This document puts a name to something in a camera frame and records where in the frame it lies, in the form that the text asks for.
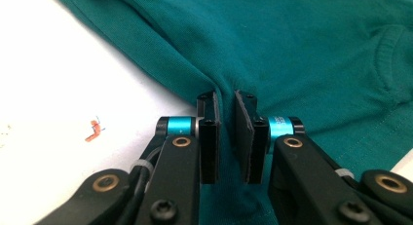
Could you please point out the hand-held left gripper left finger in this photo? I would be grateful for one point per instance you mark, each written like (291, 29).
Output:
(181, 173)

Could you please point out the white foam mat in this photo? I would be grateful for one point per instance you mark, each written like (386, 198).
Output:
(48, 72)

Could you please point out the green long-sleeved shirt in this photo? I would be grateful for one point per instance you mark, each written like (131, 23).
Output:
(292, 40)

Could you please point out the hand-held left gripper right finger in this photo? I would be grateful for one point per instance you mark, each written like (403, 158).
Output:
(302, 179)

